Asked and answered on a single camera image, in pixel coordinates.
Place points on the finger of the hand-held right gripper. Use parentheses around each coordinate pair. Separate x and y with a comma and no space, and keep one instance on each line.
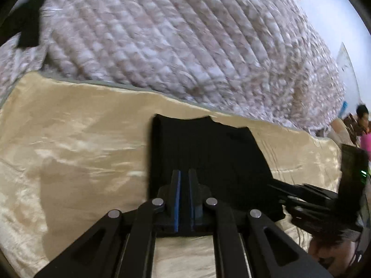
(313,217)
(307,192)

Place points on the white board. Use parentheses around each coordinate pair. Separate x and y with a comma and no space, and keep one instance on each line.
(347,72)

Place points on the person's right hand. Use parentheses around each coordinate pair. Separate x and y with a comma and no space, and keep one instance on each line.
(327,250)

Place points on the gold satin bed sheet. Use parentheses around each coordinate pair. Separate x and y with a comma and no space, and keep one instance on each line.
(87,150)

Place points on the black pants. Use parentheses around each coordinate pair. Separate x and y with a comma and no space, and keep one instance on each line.
(208,150)

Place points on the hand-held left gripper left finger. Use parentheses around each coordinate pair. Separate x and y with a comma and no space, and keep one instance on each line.
(178,199)

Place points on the black cloth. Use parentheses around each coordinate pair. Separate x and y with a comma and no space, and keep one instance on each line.
(26,14)

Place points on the quilted floral comforter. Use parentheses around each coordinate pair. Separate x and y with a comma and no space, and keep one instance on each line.
(174,34)

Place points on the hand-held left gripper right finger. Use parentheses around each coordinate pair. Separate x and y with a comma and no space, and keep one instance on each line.
(191,199)

